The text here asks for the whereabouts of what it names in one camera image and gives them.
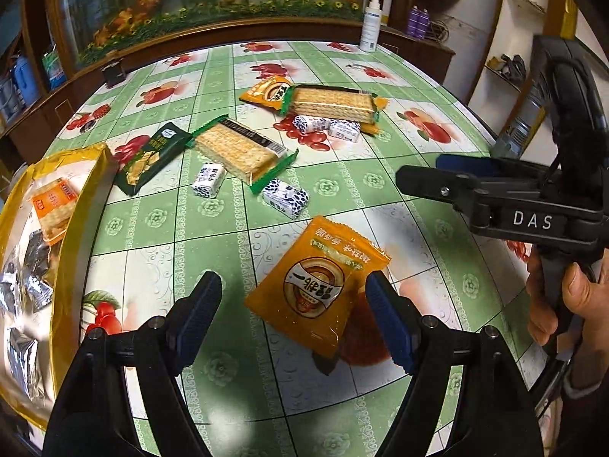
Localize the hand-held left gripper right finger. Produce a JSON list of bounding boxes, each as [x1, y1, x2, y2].
[[364, 270, 545, 457]]

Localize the wooden side cabinet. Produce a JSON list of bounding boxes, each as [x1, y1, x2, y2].
[[387, 26, 456, 85]]

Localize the white blue candy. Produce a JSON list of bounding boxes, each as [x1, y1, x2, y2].
[[291, 114, 330, 135], [261, 177, 310, 220], [327, 119, 361, 142], [191, 162, 226, 198]]

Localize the green label bottle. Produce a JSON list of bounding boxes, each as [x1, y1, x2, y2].
[[42, 45, 65, 89]]

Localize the long orange cracker packet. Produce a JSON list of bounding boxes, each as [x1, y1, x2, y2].
[[281, 83, 388, 135]]

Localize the black snack packet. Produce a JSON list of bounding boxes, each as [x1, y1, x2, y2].
[[21, 228, 60, 272]]

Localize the person's right hand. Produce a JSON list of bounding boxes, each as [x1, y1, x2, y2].
[[526, 249, 609, 344]]

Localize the fruit print tablecloth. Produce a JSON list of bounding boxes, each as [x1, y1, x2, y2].
[[43, 40, 562, 457]]

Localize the large orange snack packet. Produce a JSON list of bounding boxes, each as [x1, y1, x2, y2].
[[244, 216, 392, 359]]

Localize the orange label cracker packet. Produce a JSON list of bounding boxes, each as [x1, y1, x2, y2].
[[29, 177, 79, 243]]

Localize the dark metal parts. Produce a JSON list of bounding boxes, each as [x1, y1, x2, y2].
[[490, 52, 526, 89]]

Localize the tangled cables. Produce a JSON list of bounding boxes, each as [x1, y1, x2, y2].
[[426, 16, 450, 43]]

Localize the glass cabinet with flowers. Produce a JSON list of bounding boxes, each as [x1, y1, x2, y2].
[[45, 0, 391, 77]]

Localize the small orange snack packet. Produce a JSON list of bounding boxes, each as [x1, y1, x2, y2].
[[238, 75, 298, 116]]

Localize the silver foil packet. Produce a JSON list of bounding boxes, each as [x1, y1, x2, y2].
[[5, 328, 41, 391], [0, 267, 54, 315]]

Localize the dark green snack packet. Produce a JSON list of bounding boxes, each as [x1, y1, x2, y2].
[[114, 122, 197, 197]]

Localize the white spray bottle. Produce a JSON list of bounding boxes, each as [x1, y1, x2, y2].
[[359, 0, 385, 53]]

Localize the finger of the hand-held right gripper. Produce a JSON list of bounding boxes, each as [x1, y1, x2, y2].
[[435, 155, 561, 179], [396, 165, 540, 213]]

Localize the person's right forearm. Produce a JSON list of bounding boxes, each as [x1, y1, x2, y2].
[[559, 312, 609, 457]]

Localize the clear green-edged cracker packet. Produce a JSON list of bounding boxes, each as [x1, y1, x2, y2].
[[190, 114, 300, 197]]

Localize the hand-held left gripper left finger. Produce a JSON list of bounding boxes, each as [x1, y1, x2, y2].
[[43, 270, 224, 457]]

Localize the small black box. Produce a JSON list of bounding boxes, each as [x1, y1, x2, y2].
[[101, 59, 127, 87]]

